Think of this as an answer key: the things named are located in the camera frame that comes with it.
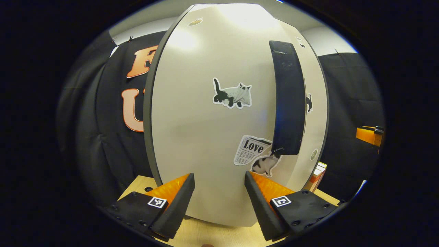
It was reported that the white shoe cabinet door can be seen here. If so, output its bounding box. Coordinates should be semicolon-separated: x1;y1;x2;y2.
273;19;330;192
151;3;309;227

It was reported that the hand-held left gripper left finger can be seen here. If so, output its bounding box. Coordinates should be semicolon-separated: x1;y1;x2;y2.
103;173;196;240

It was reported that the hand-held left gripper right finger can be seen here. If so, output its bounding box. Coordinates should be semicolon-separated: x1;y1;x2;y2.
244;171;338;242

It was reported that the black padded door handle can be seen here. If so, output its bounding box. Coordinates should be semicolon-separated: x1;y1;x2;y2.
269;40;306;156

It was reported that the orange white carton box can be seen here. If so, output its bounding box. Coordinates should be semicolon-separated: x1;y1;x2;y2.
308;162;328;192

